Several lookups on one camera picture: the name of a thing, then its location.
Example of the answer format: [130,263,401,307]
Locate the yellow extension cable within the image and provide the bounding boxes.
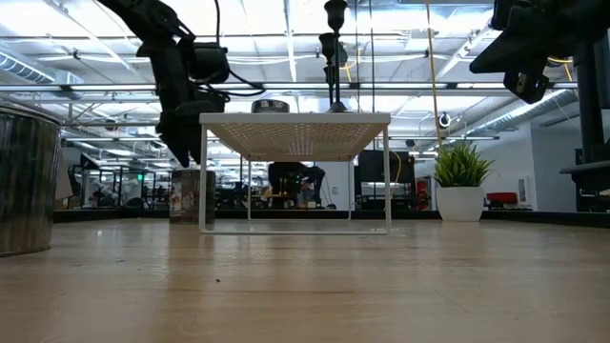
[425,0,445,154]

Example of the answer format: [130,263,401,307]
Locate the black aluminium table frame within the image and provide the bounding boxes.
[51,208,610,229]

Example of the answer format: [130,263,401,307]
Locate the silver cylindrical candle holder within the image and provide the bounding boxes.
[169,169,216,225]
[251,98,291,114]
[0,105,63,258]

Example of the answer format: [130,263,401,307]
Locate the green plant in white pot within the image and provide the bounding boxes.
[432,140,496,223]

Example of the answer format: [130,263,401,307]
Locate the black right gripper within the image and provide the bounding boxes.
[469,9,580,73]

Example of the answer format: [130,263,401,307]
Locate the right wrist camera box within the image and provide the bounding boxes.
[503,70,550,105]

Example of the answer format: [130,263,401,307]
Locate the black candlestick holder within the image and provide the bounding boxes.
[322,63,337,109]
[317,31,341,110]
[324,0,353,114]

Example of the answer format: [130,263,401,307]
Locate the red bench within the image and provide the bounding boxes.
[485,192,519,207]

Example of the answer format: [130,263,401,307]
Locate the long ceiling light strip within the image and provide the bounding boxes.
[0,80,579,94]

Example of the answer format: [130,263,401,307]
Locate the silver ventilation duct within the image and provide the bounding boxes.
[469,89,580,137]
[0,50,85,88]

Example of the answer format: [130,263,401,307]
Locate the black background robot station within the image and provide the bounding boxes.
[268,160,326,210]

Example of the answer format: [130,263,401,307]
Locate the black background screen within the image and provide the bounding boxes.
[357,150,417,185]

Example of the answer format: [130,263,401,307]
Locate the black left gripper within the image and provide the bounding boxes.
[156,41,231,168]

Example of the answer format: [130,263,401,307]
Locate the white perforated metal shelf riser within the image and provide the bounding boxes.
[198,111,393,235]

